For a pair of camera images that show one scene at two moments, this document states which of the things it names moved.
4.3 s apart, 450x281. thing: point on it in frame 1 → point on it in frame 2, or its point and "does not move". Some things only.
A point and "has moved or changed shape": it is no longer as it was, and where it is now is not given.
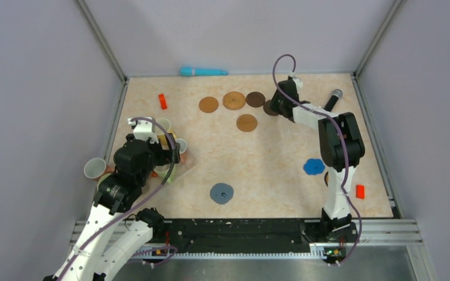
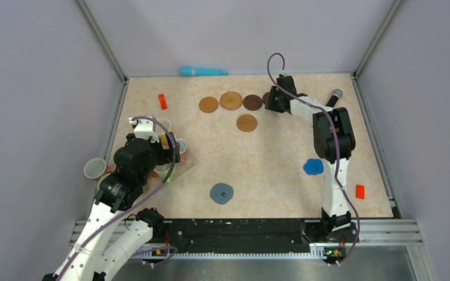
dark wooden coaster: x=266 y=108 has moved or changed shape
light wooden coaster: x=208 y=104 does not move
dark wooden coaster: x=255 y=99 has moved or changed shape
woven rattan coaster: x=234 y=100 does not move
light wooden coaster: x=246 y=122 does not move
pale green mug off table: x=101 y=179 does not move
